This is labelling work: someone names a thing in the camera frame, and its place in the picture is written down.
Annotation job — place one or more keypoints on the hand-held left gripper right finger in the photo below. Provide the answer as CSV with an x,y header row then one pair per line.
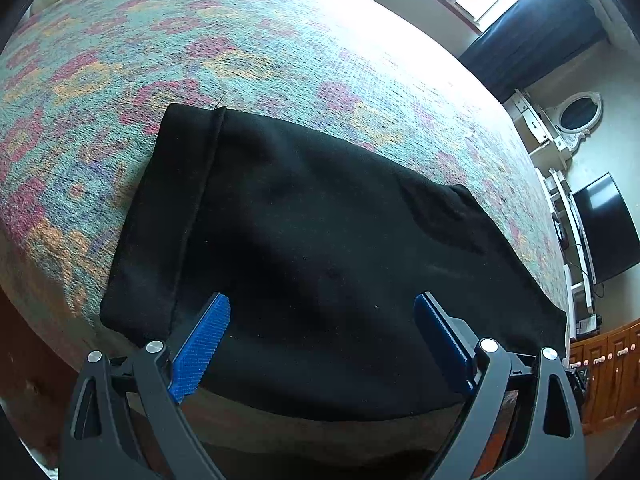
x,y
442,335

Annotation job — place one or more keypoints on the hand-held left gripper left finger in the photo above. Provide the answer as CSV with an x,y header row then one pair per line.
x,y
202,345

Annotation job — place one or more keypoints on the black pants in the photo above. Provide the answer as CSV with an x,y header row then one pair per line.
x,y
310,220

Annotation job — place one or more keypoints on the brown wooden cabinet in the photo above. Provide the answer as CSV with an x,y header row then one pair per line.
x,y
610,380

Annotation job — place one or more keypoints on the white television stand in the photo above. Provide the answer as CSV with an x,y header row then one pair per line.
x,y
565,210

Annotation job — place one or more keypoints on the black flat television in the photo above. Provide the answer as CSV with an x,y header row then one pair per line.
x,y
607,230

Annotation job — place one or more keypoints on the white dresser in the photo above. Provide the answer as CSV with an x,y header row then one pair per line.
x,y
530,125

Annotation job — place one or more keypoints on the white oval framed mirror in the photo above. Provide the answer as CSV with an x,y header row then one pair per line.
x,y
577,115

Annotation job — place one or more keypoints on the floral woven blanket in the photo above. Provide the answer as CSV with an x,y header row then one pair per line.
x,y
150,45

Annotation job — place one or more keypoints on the dark blue curtain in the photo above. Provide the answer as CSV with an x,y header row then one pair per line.
x,y
540,40

